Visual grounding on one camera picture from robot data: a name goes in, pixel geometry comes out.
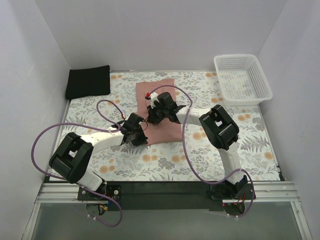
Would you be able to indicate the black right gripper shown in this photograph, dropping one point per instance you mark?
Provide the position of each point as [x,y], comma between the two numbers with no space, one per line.
[155,116]

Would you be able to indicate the aluminium frame rail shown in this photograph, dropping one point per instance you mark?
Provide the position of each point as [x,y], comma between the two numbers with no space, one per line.
[158,211]

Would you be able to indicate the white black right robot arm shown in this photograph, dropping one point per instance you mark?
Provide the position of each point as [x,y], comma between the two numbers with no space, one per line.
[221,131]

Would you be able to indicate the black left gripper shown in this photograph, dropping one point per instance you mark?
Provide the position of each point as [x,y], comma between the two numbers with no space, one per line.
[139,136]

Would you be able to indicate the folded black t shirt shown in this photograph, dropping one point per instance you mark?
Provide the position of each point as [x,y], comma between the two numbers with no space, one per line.
[88,82]

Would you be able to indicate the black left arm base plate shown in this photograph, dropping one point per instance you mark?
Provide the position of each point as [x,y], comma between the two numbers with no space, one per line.
[111,191]

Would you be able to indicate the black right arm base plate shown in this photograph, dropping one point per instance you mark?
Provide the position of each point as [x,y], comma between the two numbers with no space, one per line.
[228,192]

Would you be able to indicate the white plastic basket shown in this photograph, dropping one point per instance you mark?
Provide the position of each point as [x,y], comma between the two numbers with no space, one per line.
[242,80]

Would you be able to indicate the pink t shirt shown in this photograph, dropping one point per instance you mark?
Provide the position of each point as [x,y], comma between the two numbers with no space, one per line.
[166,131]

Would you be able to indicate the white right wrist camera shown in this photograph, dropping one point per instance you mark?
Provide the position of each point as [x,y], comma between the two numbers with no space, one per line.
[151,97]

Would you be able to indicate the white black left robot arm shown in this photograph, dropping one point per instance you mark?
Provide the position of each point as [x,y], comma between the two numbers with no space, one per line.
[71,158]

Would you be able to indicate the floral patterned table mat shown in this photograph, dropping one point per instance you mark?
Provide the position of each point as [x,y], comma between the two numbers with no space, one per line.
[167,161]

